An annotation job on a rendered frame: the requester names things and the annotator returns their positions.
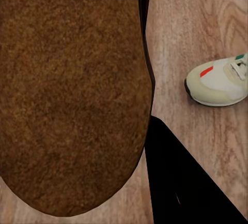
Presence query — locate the gym shoe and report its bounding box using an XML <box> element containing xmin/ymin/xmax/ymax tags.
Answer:
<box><xmin>184</xmin><ymin>53</ymin><xmax>248</xmax><ymax>107</ymax></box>

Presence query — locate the sandal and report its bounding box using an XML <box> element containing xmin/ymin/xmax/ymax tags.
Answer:
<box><xmin>0</xmin><ymin>0</ymin><xmax>156</xmax><ymax>217</ymax></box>

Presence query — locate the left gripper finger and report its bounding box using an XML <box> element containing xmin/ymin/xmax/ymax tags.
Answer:
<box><xmin>144</xmin><ymin>115</ymin><xmax>248</xmax><ymax>224</ymax></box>

